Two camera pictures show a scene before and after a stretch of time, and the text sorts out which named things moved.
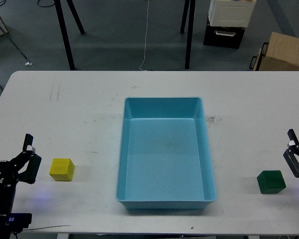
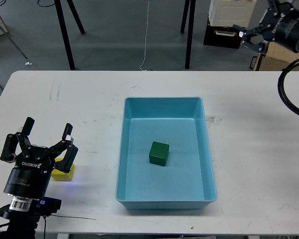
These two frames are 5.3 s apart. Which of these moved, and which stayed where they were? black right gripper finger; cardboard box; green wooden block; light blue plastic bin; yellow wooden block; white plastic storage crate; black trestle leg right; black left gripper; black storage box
Moved: black right gripper finger; green wooden block; black left gripper
Stayed: black storage box; white plastic storage crate; yellow wooden block; black trestle leg right; cardboard box; light blue plastic bin
